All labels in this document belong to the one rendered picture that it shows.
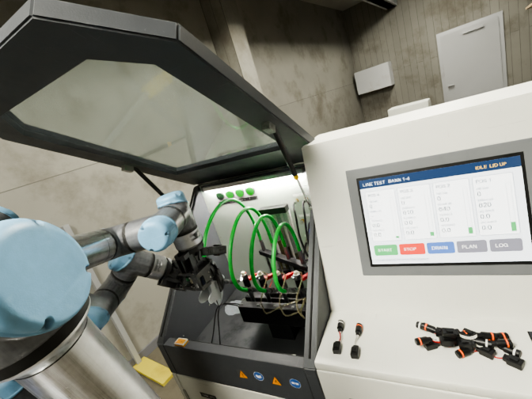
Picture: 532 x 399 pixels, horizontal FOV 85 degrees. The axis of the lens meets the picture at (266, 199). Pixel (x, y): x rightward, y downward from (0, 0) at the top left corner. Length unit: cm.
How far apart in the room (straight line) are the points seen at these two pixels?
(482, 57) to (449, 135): 726
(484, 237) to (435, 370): 37
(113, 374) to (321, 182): 78
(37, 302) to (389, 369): 81
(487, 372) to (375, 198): 50
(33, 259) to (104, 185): 246
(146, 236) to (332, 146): 62
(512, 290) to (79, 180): 266
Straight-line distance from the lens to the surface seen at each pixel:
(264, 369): 112
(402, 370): 94
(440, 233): 98
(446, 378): 93
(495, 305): 106
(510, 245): 100
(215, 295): 90
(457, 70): 821
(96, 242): 69
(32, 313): 35
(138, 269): 95
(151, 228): 67
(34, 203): 264
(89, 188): 276
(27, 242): 37
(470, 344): 96
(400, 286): 104
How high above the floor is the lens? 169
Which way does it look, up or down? 16 degrees down
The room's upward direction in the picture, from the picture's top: 18 degrees counter-clockwise
